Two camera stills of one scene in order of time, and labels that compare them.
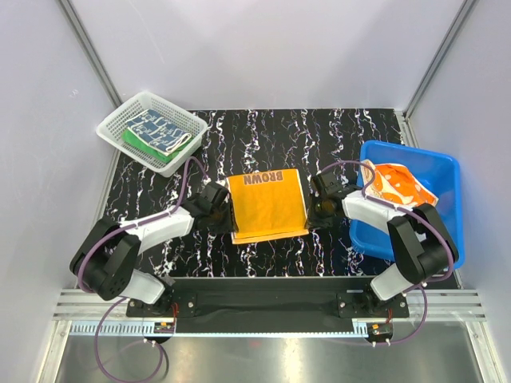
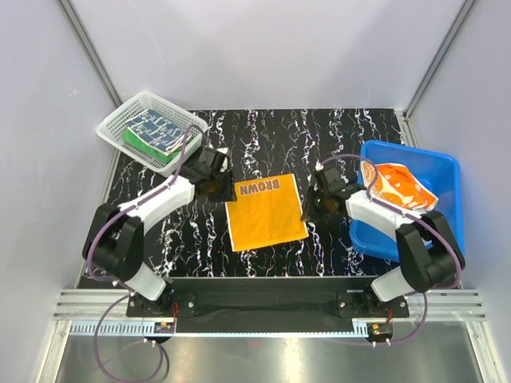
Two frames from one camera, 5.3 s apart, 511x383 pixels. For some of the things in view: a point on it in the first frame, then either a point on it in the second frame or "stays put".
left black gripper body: x=223 y=220 -> x=222 y=188
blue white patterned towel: x=160 y=132 stays put
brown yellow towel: x=267 y=206 stays put
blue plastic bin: x=439 y=171 stays put
